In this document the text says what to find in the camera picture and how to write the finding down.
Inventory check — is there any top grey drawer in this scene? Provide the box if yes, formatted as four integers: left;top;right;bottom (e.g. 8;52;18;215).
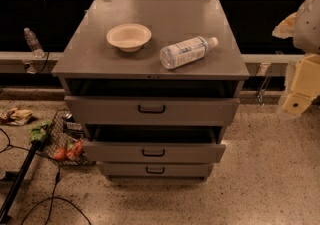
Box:
65;96;239;126

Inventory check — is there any red tomato item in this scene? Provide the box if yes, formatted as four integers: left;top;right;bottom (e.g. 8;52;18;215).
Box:
54;148;67;161

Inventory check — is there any green chip bag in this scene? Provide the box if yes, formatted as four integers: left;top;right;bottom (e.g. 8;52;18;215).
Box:
29;120;52;143

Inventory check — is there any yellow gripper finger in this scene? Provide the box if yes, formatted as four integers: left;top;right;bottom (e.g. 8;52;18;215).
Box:
282;54;320;116
272;12;297;39

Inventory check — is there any white paper bowl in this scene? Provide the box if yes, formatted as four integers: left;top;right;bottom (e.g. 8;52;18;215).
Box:
106;24;152;53

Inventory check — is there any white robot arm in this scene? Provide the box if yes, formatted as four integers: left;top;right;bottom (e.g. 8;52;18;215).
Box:
272;0;320;120

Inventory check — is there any grey drawer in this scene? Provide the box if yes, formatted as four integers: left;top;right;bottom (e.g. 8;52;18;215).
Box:
83;125;226;164
65;96;239;126
96;162;213;178

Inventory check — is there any middle grey drawer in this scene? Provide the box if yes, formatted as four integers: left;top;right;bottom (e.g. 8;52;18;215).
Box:
83;125;226;164

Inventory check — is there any small clear water bottle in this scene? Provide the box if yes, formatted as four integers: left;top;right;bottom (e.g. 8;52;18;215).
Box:
24;28;45;59

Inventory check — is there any black floor cable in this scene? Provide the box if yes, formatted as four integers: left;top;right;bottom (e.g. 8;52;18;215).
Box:
0;127;93;225

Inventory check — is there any grey drawer cabinet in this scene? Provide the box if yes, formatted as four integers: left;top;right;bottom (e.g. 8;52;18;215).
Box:
51;0;250;182

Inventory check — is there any black pole stand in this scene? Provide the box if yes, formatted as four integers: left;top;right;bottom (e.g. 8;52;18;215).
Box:
0;142;40;225

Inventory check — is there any bottom grey drawer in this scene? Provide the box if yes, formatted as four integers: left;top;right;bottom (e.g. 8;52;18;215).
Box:
96;162;213;178

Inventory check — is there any wire mesh basket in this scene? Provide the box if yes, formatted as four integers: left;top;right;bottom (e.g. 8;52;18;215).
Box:
42;109;84;158

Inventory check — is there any clear plastic bottle blue label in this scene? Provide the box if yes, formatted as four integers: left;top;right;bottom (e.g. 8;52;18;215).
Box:
160;36;219;70

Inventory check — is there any metal wall bracket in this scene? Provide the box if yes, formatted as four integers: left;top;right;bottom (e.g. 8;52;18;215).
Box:
256;63;271;105

